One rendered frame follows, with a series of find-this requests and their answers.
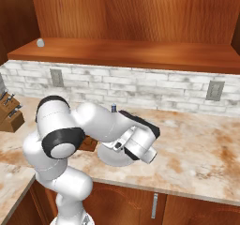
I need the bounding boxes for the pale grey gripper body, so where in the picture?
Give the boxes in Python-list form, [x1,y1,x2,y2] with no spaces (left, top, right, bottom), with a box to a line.
[99,141,117,151]

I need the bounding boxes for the white round plate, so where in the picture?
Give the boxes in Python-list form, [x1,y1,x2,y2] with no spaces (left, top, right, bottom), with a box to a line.
[97,142,136,168]

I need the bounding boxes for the brown wooden cutting board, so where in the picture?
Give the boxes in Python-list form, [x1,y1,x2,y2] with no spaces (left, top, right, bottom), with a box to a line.
[78,135,98,153]

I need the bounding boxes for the wooden base cabinet door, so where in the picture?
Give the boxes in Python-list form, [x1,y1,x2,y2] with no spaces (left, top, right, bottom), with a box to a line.
[82,181,169,225]
[161,193,240,225]
[5,179,60,225]

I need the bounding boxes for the wooden knife block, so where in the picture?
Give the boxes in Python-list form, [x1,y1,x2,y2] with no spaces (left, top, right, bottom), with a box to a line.
[0,92,25,133]

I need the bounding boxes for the silver bar door handle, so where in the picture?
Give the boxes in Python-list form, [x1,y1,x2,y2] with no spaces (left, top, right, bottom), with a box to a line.
[151,192,159,220]

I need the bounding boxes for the grey wall socket plate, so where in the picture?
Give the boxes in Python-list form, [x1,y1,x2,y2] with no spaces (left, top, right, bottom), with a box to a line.
[0,73,6,94]
[50,67,66,88]
[205,80,226,102]

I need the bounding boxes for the open wooden wall cabinet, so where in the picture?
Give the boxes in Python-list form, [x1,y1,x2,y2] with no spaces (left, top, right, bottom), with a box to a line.
[0,0,240,76]

